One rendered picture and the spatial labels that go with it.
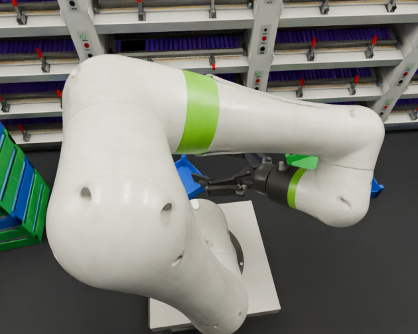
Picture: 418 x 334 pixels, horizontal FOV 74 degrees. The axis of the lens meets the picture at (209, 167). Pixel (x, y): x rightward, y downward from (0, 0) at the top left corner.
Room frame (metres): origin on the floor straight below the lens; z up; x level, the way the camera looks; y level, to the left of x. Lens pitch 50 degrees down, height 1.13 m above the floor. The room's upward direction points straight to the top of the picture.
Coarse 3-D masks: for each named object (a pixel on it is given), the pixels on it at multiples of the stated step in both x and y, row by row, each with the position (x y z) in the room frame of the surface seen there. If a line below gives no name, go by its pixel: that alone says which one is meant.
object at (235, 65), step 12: (108, 36) 1.21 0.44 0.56; (204, 36) 1.26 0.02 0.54; (228, 36) 1.26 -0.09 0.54; (240, 36) 1.26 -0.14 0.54; (108, 48) 1.16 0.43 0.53; (180, 60) 1.13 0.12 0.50; (192, 60) 1.13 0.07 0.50; (204, 60) 1.13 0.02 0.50; (216, 60) 1.13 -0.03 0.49; (228, 60) 1.14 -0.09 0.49; (240, 60) 1.14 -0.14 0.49; (204, 72) 1.11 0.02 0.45; (216, 72) 1.12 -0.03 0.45; (228, 72) 1.12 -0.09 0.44; (240, 72) 1.13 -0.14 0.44
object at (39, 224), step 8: (48, 192) 0.78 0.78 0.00; (40, 200) 0.70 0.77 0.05; (40, 208) 0.66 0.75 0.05; (40, 216) 0.63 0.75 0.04; (40, 224) 0.59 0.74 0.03; (32, 232) 0.53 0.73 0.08; (40, 232) 0.56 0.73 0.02; (24, 240) 0.51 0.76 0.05; (32, 240) 0.51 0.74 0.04; (40, 240) 0.53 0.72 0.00; (0, 248) 0.48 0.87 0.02; (8, 248) 0.49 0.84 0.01
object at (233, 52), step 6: (234, 48) 1.17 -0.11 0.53; (240, 48) 1.17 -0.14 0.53; (120, 54) 1.12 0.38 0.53; (126, 54) 1.12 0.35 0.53; (132, 54) 1.12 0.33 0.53; (138, 54) 1.13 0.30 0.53; (144, 54) 1.13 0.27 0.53; (150, 54) 1.13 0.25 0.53; (156, 54) 1.13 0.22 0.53; (162, 54) 1.13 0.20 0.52; (168, 54) 1.13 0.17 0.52; (174, 54) 1.13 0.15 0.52; (180, 54) 1.14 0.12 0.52; (186, 54) 1.14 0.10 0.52; (192, 54) 1.14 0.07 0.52; (198, 54) 1.14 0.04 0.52; (204, 54) 1.15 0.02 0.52; (216, 54) 1.15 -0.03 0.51; (222, 54) 1.15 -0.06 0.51; (228, 54) 1.16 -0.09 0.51; (234, 54) 1.16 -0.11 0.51; (156, 60) 1.11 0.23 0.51; (162, 60) 1.12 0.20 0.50; (168, 60) 1.12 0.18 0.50
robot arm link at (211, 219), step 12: (192, 204) 0.35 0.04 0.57; (204, 204) 0.35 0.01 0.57; (204, 216) 0.32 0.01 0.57; (216, 216) 0.32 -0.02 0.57; (204, 228) 0.29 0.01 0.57; (216, 228) 0.29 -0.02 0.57; (216, 240) 0.26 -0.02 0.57; (228, 240) 0.27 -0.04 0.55; (216, 252) 0.23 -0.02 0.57; (228, 252) 0.24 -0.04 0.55
